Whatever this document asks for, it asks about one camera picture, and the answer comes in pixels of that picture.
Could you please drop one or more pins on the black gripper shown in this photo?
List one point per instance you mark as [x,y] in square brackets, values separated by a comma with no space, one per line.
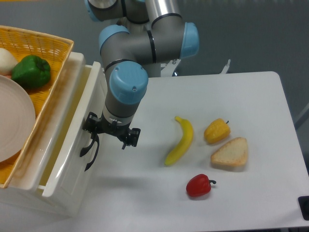
[95,126]

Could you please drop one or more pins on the black top drawer handle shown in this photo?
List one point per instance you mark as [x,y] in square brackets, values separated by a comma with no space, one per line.
[85,150]

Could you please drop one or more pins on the black drawer handle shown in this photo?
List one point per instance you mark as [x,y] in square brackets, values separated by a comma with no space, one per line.
[85,150]
[88,166]

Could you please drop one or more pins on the white drawer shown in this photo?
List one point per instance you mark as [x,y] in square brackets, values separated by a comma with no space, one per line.
[64,181]

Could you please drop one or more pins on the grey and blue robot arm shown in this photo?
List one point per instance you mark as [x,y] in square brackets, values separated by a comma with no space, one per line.
[124,55]

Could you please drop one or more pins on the white drawer cabinet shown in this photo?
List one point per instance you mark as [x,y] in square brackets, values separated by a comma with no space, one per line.
[23,189]

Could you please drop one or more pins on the yellow banana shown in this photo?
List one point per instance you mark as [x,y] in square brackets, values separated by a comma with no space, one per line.
[183,145]

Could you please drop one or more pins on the pink plate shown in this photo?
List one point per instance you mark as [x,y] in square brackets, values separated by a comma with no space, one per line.
[17,117]

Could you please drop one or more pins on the green bell pepper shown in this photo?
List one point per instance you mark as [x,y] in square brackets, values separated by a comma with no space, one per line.
[31,72]

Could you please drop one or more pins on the red bell pepper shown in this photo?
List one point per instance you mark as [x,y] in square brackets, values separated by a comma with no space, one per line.
[199,185]

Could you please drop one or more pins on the yellow bell pepper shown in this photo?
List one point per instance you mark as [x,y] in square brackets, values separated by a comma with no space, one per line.
[217,131]

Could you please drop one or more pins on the slice of bread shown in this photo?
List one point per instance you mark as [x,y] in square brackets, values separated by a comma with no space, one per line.
[233,153]

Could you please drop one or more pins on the white onion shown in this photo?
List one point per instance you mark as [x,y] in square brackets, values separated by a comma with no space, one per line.
[7,62]

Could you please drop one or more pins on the yellow woven basket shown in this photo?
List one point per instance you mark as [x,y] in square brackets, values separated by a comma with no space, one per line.
[54,49]

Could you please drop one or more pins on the black object at table edge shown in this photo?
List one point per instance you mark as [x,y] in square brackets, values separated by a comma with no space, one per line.
[304,206]

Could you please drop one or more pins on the black lower drawer handle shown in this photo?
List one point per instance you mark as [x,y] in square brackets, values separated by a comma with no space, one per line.
[88,166]

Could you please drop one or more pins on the white metal mounting frame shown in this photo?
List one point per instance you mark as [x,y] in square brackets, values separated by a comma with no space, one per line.
[169,69]

